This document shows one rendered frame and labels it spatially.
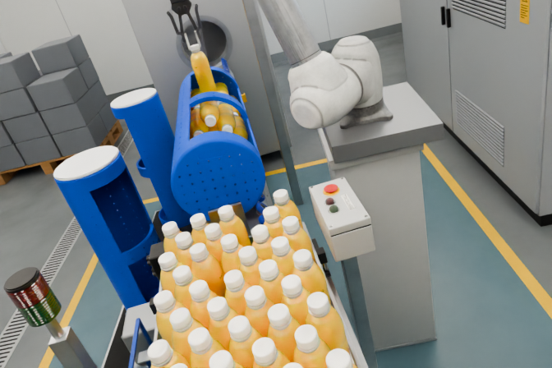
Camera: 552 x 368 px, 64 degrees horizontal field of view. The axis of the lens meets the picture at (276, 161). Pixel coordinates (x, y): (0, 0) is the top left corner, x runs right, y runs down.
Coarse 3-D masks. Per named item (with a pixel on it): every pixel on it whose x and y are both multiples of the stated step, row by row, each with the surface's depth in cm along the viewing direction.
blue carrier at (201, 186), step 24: (192, 72) 199; (216, 72) 204; (216, 96) 162; (240, 96) 192; (192, 144) 127; (216, 144) 126; (240, 144) 128; (192, 168) 128; (216, 168) 130; (240, 168) 131; (192, 192) 132; (216, 192) 133; (240, 192) 134
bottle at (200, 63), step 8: (192, 56) 187; (200, 56) 186; (192, 64) 188; (200, 64) 187; (208, 64) 190; (200, 72) 188; (208, 72) 190; (200, 80) 190; (208, 80) 191; (200, 88) 193; (208, 88) 192; (216, 88) 195
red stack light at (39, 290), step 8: (40, 280) 83; (32, 288) 81; (40, 288) 83; (48, 288) 85; (8, 296) 81; (16, 296) 80; (24, 296) 81; (32, 296) 81; (40, 296) 83; (16, 304) 81; (24, 304) 81; (32, 304) 82
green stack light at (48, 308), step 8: (48, 296) 84; (40, 304) 83; (48, 304) 84; (56, 304) 86; (24, 312) 82; (32, 312) 82; (40, 312) 83; (48, 312) 84; (56, 312) 86; (32, 320) 83; (40, 320) 84; (48, 320) 84
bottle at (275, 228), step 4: (264, 220) 109; (272, 220) 108; (276, 220) 108; (280, 220) 109; (264, 224) 110; (268, 224) 109; (272, 224) 108; (276, 224) 108; (280, 224) 108; (268, 228) 108; (272, 228) 108; (276, 228) 108; (280, 228) 108; (272, 232) 108; (276, 232) 108; (280, 232) 108; (272, 236) 108; (276, 236) 108; (280, 236) 108
